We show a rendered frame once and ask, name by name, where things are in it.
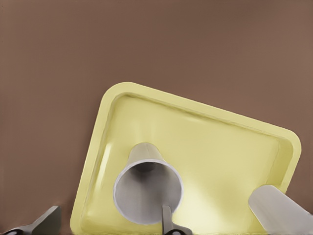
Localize pale yellow rectangular tray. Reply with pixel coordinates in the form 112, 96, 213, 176
70, 82, 302, 235

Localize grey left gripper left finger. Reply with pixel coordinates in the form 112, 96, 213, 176
0, 205, 62, 235

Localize white IKEA cup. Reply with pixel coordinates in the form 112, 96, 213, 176
113, 143, 184, 225
247, 185, 313, 235

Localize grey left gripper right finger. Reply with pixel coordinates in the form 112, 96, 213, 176
161, 205, 192, 235

